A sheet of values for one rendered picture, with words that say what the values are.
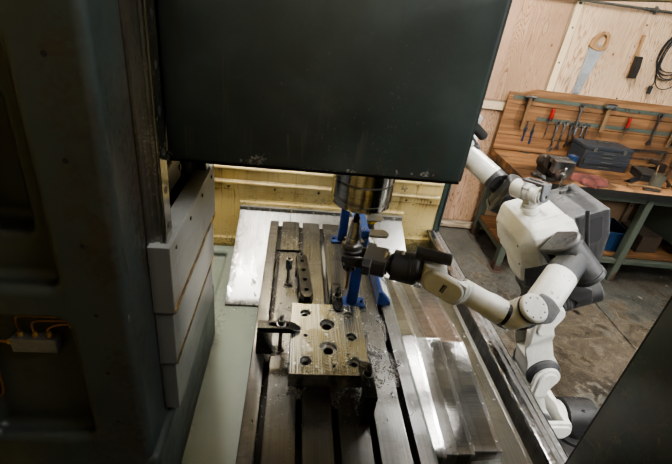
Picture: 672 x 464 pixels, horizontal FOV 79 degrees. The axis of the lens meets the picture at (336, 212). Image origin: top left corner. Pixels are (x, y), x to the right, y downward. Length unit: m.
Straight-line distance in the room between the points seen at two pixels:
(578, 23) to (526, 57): 0.44
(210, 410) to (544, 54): 3.53
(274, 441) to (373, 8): 1.02
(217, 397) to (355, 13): 1.31
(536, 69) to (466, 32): 3.13
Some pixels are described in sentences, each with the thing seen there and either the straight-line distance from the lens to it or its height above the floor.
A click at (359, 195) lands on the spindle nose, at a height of 1.49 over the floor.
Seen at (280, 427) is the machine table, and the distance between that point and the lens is 1.22.
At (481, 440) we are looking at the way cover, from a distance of 1.59.
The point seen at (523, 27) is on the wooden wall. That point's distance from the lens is 3.90.
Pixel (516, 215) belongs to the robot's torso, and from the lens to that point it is 1.55.
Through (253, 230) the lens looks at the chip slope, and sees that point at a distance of 2.16.
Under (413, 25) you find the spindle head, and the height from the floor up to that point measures 1.88.
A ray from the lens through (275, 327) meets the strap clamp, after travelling 1.29.
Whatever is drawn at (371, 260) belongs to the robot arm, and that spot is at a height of 1.30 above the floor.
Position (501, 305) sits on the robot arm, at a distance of 1.19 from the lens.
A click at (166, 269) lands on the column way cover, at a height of 1.36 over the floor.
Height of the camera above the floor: 1.91
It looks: 28 degrees down
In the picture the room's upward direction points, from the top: 8 degrees clockwise
